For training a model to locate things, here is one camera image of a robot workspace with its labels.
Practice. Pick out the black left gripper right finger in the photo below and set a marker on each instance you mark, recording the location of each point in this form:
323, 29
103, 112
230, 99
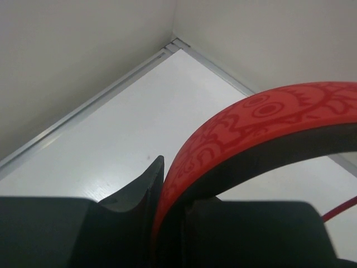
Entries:
253, 234

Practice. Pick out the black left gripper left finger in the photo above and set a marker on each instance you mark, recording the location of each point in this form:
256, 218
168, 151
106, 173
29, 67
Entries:
78, 232

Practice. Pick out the red black headphones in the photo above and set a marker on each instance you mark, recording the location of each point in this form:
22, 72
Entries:
255, 135

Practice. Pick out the aluminium table edge rail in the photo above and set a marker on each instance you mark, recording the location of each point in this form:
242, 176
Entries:
100, 99

